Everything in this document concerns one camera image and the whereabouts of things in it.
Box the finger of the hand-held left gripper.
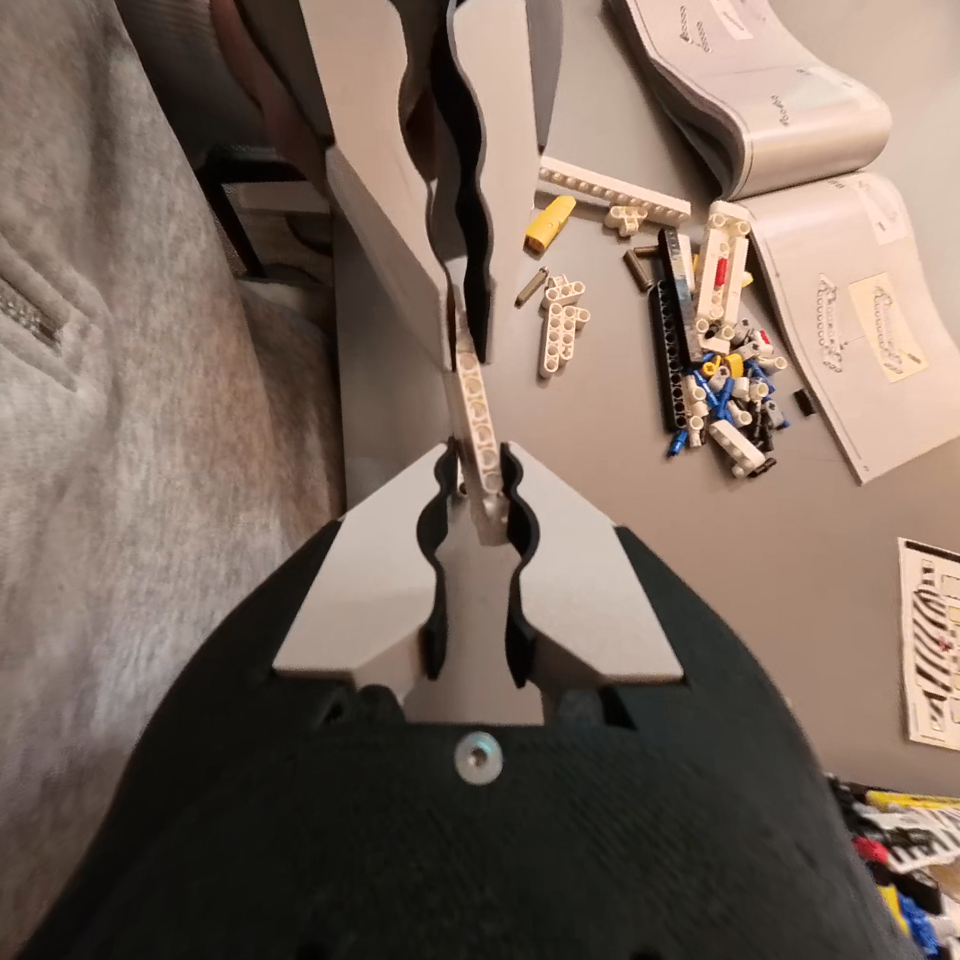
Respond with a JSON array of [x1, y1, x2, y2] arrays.
[[429, 0, 565, 366], [298, 0, 460, 375]]

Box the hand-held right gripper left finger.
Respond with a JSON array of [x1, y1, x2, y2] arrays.
[[271, 441, 460, 699]]

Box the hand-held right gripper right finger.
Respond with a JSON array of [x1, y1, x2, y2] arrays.
[[499, 442, 687, 705]]

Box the white lego beam black pins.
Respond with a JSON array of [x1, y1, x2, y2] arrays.
[[442, 307, 513, 546]]

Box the long white lego beam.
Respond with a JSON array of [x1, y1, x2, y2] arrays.
[[538, 155, 692, 226]]

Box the yellow lego panel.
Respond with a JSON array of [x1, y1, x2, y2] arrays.
[[523, 195, 578, 253]]

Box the pile of small lego pieces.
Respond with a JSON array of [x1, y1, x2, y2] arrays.
[[667, 201, 794, 481]]

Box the long black lego beam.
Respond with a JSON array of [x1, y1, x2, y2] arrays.
[[648, 277, 695, 436]]

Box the zebra striped lego vehicle model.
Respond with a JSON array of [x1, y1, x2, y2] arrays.
[[825, 776, 960, 960]]

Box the zebra striped sticker sheet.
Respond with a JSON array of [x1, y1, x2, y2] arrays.
[[898, 537, 960, 751]]

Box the grey instruction booklet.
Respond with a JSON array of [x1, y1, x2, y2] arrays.
[[603, 0, 960, 486]]

